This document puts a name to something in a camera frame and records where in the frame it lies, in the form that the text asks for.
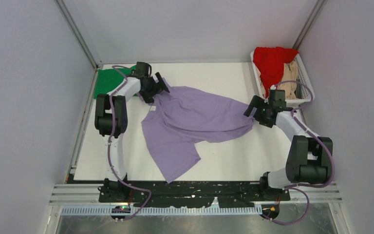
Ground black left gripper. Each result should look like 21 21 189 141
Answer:
140 73 169 104

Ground lavender purple t-shirt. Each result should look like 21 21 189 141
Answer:
141 85 254 183

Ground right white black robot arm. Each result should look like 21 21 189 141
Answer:
244 90 335 200

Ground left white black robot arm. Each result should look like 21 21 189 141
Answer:
94 61 169 202

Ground red t-shirt in basket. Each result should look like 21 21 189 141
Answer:
252 47 299 98

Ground beige t-shirt in basket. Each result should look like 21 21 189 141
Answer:
278 61 299 99

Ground white plastic laundry basket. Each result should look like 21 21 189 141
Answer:
250 51 315 108

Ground green folded t-shirt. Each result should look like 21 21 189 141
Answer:
93 65 136 99

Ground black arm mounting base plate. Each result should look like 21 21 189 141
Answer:
97 181 290 208

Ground aluminium front frame rail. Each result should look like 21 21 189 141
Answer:
49 181 342 216

